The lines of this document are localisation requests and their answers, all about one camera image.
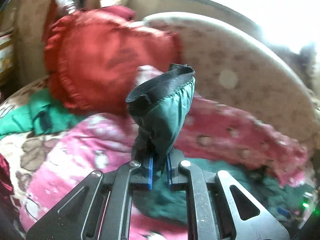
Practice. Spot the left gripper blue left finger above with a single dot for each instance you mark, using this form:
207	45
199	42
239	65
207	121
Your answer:
148	172

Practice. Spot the dark green puffer jacket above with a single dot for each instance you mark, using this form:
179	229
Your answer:
162	119

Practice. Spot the red ruffled pillow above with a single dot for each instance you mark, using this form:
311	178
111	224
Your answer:
93	57

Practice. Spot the pink penguin fleece blanket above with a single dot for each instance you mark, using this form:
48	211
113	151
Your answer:
100	142

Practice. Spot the bright green garment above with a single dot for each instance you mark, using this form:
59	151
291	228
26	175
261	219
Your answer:
42	115

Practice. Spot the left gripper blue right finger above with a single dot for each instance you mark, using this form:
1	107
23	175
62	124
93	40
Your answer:
172	170

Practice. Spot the floral beige bed sheet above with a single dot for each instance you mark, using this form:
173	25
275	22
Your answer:
231	68

